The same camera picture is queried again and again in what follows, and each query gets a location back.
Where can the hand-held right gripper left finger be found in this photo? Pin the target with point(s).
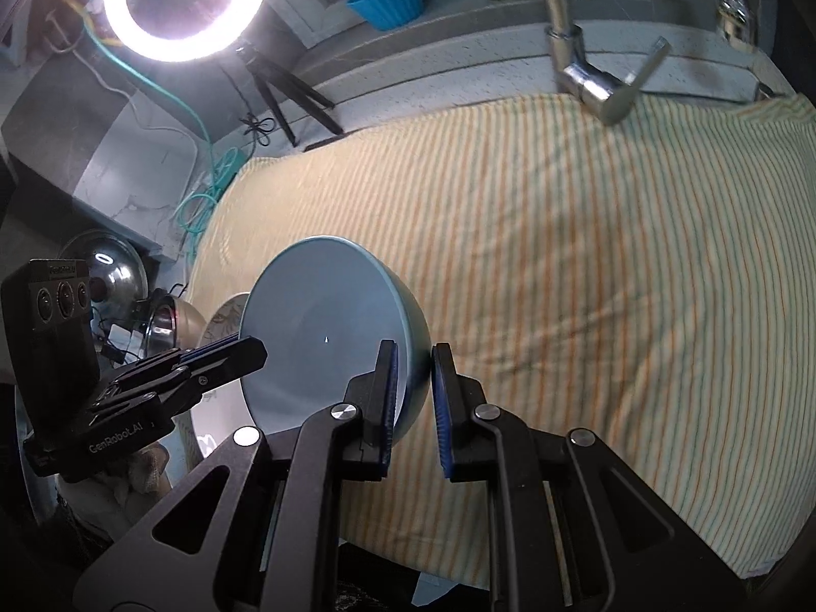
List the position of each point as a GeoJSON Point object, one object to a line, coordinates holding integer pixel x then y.
{"type": "Point", "coordinates": [390, 395]}

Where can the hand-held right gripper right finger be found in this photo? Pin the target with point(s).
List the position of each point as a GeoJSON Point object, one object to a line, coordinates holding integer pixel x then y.
{"type": "Point", "coordinates": [441, 408]}

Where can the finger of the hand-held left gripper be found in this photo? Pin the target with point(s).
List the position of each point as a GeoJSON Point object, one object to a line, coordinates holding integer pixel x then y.
{"type": "Point", "coordinates": [172, 357]}
{"type": "Point", "coordinates": [229, 357]}

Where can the large floral plate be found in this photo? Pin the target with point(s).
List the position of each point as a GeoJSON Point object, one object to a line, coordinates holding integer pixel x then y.
{"type": "Point", "coordinates": [223, 319]}

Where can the stainless steel bowl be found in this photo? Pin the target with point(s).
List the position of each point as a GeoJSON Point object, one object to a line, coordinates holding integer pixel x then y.
{"type": "Point", "coordinates": [188, 319]}

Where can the blue bowl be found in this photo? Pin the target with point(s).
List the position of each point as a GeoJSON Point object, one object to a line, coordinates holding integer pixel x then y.
{"type": "Point", "coordinates": [306, 331]}

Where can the person's left hand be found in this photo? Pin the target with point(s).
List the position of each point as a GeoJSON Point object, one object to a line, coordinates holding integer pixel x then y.
{"type": "Point", "coordinates": [146, 465]}

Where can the small floral plate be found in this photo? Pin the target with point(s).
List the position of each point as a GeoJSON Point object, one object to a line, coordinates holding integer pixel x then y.
{"type": "Point", "coordinates": [217, 417]}

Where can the stainless steel lid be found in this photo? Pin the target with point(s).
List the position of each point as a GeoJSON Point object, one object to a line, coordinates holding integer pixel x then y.
{"type": "Point", "coordinates": [118, 274]}

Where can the striped yellow cloth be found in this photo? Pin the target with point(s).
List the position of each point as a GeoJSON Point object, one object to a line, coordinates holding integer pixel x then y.
{"type": "Point", "coordinates": [574, 299]}

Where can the black tripod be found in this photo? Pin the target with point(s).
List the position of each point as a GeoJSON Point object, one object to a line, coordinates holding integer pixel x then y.
{"type": "Point", "coordinates": [280, 86]}

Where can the chrome faucet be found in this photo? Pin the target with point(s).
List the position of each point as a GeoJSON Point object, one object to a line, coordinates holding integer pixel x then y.
{"type": "Point", "coordinates": [586, 86]}

